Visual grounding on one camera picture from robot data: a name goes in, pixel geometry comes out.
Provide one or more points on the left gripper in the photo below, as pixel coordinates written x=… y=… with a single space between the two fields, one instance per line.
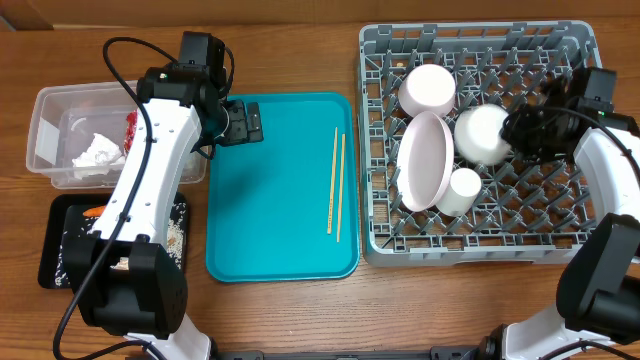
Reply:
x=240 y=129

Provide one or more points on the small bowl with food scraps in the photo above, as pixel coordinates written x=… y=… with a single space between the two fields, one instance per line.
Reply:
x=477 y=135

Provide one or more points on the black plastic tray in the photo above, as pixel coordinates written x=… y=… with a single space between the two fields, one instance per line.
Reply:
x=50 y=240

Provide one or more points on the spilled rice and nut scraps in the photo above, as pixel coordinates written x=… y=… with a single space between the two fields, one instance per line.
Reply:
x=175 y=235

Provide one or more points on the white cup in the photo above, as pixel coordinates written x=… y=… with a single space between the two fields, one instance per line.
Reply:
x=461 y=192

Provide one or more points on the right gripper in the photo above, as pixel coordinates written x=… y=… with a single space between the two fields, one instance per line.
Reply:
x=516 y=138

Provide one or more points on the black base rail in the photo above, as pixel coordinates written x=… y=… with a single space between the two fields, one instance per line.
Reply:
x=435 y=353

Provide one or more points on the red snack wrapper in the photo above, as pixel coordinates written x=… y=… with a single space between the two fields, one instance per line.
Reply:
x=131 y=120

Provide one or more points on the pink bowl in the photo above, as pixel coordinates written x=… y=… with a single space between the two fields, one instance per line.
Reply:
x=428 y=87

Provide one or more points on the orange carrot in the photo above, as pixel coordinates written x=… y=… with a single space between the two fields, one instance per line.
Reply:
x=95 y=211

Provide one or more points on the grey dishwasher rack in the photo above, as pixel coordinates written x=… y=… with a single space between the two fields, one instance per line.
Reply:
x=530 y=211

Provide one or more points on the left wooden chopstick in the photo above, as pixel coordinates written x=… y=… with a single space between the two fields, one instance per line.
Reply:
x=332 y=182

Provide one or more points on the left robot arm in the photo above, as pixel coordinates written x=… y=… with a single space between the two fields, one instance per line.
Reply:
x=121 y=274

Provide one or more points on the teal plastic tray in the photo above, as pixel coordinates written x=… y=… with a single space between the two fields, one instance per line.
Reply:
x=268 y=201

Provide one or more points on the clear plastic bin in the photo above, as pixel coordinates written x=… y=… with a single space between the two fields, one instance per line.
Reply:
x=63 y=123

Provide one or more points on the large pink plate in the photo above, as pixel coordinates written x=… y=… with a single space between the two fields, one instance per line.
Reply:
x=425 y=161

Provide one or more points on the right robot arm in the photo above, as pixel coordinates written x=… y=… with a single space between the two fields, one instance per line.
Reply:
x=597 y=302

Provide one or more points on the white tissue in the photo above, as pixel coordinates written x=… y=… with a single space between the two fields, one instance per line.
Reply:
x=98 y=159

